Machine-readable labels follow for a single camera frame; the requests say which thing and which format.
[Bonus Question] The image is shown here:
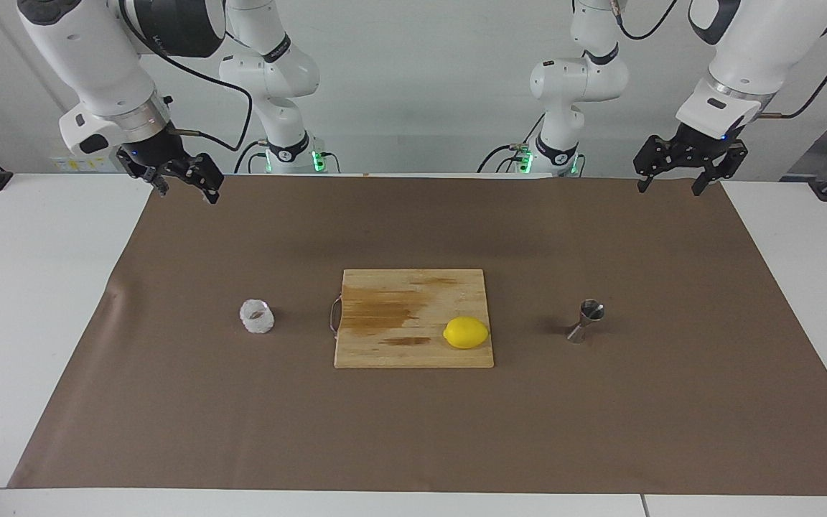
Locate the white wall power strip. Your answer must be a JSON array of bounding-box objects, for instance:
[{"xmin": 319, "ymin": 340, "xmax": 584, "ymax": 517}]
[{"xmin": 50, "ymin": 149, "xmax": 126, "ymax": 173}]

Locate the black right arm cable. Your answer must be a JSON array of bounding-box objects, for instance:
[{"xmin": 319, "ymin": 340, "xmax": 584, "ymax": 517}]
[{"xmin": 123, "ymin": 7, "xmax": 253, "ymax": 152}]

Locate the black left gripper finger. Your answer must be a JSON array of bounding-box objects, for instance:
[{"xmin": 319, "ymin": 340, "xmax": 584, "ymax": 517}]
[
  {"xmin": 634, "ymin": 135, "xmax": 680, "ymax": 193},
  {"xmin": 692, "ymin": 141, "xmax": 749, "ymax": 196}
]

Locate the wooden cutting board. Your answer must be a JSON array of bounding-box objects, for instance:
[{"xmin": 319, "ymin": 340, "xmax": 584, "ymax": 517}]
[{"xmin": 330, "ymin": 269, "xmax": 495, "ymax": 369}]

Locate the brown table mat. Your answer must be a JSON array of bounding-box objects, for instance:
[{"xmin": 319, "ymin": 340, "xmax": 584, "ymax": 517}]
[{"xmin": 8, "ymin": 174, "xmax": 827, "ymax": 496}]

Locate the steel jigger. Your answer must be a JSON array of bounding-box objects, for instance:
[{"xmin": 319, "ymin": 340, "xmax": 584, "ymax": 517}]
[{"xmin": 566, "ymin": 299, "xmax": 606, "ymax": 344}]

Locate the black base cable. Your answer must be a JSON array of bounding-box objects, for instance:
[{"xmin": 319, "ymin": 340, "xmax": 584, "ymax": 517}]
[
  {"xmin": 477, "ymin": 144, "xmax": 533, "ymax": 174},
  {"xmin": 234, "ymin": 140, "xmax": 271, "ymax": 174}
]

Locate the yellow lemon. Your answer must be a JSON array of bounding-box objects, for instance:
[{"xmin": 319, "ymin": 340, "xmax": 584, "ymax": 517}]
[{"xmin": 443, "ymin": 316, "xmax": 490, "ymax": 350}]

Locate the black left base cable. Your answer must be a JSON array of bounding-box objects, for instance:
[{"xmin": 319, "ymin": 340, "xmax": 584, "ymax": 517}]
[{"xmin": 477, "ymin": 144, "xmax": 533, "ymax": 174}]

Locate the black right base cable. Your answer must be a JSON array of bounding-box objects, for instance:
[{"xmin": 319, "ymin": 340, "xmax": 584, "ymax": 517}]
[{"xmin": 234, "ymin": 140, "xmax": 271, "ymax": 174}]

